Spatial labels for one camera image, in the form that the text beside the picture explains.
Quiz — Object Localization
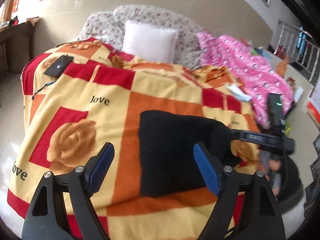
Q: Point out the black pants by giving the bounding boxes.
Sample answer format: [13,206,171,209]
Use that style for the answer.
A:
[138,110,240,197]

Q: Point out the person right hand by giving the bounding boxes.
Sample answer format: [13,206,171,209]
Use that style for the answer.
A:
[258,151,282,196]

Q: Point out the pink penguin quilt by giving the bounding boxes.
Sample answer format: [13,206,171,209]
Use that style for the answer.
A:
[197,31,293,128]

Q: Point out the white face mask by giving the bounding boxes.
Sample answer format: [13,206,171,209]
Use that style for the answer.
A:
[226,84,252,102]

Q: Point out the metal railing rack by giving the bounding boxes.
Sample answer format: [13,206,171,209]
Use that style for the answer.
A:
[273,20,319,85]

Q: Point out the red orange yellow blanket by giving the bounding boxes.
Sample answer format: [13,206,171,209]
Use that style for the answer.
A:
[7,38,257,239]

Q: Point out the black smartphone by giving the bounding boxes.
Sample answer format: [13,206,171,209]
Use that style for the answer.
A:
[44,55,74,77]

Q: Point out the white square pillow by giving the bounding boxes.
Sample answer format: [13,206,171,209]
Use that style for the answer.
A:
[122,21,178,63]

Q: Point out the dark wooden desk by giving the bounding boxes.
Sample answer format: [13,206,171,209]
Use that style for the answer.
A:
[1,21,35,75]

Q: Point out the floral bedding pile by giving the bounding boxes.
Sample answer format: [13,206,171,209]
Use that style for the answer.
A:
[78,4,204,70]

